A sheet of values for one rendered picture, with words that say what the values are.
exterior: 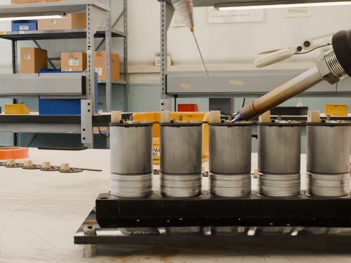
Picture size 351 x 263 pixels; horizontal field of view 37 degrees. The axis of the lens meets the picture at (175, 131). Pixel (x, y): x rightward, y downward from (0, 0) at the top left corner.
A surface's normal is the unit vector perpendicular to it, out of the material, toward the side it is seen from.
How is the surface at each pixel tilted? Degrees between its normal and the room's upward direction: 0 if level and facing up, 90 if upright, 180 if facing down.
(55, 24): 90
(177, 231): 0
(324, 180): 90
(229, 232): 0
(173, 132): 90
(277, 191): 90
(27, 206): 0
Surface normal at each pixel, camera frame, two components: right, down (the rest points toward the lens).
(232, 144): 0.06, 0.06
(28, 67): -0.22, 0.06
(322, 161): -0.53, 0.05
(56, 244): 0.00, -1.00
